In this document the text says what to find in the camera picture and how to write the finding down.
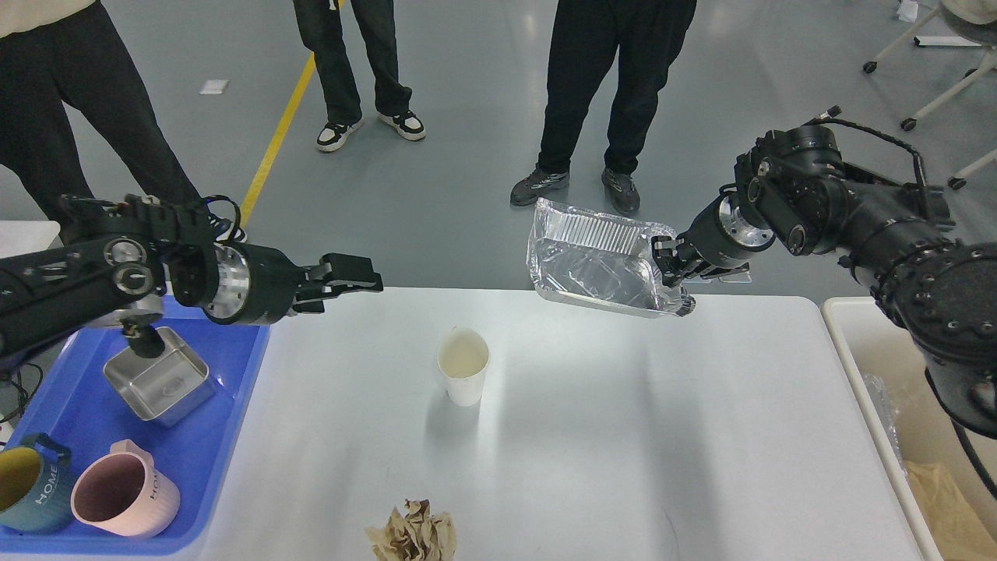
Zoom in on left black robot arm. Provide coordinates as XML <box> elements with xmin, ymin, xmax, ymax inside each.
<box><xmin>1</xmin><ymin>195</ymin><xmax>384</xmax><ymax>372</ymax></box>

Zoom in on white bin right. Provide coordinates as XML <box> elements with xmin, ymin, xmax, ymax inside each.
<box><xmin>820</xmin><ymin>297</ymin><xmax>995</xmax><ymax>560</ymax></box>

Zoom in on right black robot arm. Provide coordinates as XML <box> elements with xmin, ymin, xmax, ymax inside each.
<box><xmin>651</xmin><ymin>106</ymin><xmax>996</xmax><ymax>492</ymax></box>

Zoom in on teal yellow HOME mug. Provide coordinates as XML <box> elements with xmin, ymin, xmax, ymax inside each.
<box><xmin>1</xmin><ymin>432</ymin><xmax>77</xmax><ymax>534</ymax></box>

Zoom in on black cable left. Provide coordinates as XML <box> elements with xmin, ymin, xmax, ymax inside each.
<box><xmin>0</xmin><ymin>362</ymin><xmax>44</xmax><ymax>425</ymax></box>

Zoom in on aluminium foil tray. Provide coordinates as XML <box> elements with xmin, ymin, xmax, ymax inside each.
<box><xmin>526</xmin><ymin>198</ymin><xmax>696</xmax><ymax>319</ymax></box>

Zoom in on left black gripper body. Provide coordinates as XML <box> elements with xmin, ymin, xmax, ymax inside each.
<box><xmin>203</xmin><ymin>244</ymin><xmax>306</xmax><ymax>324</ymax></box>

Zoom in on white rolling chair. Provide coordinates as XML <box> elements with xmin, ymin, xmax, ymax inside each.
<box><xmin>859</xmin><ymin>1</ymin><xmax>995</xmax><ymax>192</ymax></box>

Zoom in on white side table left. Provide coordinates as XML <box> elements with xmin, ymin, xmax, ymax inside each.
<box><xmin>1</xmin><ymin>220</ymin><xmax>60</xmax><ymax>259</ymax></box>

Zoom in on person in cream top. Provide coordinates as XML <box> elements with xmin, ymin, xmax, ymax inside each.
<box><xmin>1</xmin><ymin>1</ymin><xmax>204</xmax><ymax>230</ymax></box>

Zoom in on clear floor plate right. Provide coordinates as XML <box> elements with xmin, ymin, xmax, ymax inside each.
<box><xmin>717</xmin><ymin>263</ymin><xmax>752</xmax><ymax>284</ymax></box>

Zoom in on brown paper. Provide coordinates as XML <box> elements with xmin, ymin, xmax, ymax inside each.
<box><xmin>365</xmin><ymin>499</ymin><xmax>458</xmax><ymax>560</ymax></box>

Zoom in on white paper on floor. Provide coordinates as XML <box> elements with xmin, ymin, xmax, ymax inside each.
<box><xmin>199</xmin><ymin>79</ymin><xmax>229</xmax><ymax>96</ymax></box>

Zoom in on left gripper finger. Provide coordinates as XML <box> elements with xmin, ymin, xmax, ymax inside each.
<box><xmin>305</xmin><ymin>252</ymin><xmax>383</xmax><ymax>285</ymax></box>
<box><xmin>293</xmin><ymin>284</ymin><xmax>384</xmax><ymax>315</ymax></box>

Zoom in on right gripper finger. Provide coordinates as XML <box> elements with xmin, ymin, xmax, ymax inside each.
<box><xmin>650</xmin><ymin>235</ymin><xmax>689</xmax><ymax>263</ymax></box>
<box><xmin>659</xmin><ymin>260</ymin><xmax>708</xmax><ymax>290</ymax></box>

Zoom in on stainless steel square tray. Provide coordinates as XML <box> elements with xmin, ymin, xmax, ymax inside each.
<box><xmin>103</xmin><ymin>326</ymin><xmax>215</xmax><ymax>429</ymax></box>

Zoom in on white paper cup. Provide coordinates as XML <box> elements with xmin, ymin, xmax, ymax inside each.
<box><xmin>435</xmin><ymin>326</ymin><xmax>491</xmax><ymax>406</ymax></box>

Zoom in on pink ribbed mug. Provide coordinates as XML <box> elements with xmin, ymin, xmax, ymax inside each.
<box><xmin>70</xmin><ymin>438</ymin><xmax>181</xmax><ymax>538</ymax></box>

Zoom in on person in dark jeans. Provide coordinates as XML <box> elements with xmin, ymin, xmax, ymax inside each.
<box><xmin>293</xmin><ymin>0</ymin><xmax>427</xmax><ymax>153</ymax></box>

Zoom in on blue plastic tray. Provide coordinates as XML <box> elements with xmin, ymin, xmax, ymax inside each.
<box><xmin>1</xmin><ymin>297</ymin><xmax>270</xmax><ymax>560</ymax></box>

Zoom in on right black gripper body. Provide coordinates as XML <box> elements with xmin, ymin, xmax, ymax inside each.
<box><xmin>680</xmin><ymin>194</ymin><xmax>776</xmax><ymax>276</ymax></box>

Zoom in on person in grey hoodie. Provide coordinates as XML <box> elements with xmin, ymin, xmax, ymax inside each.
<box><xmin>510</xmin><ymin>0</ymin><xmax>697</xmax><ymax>216</ymax></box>

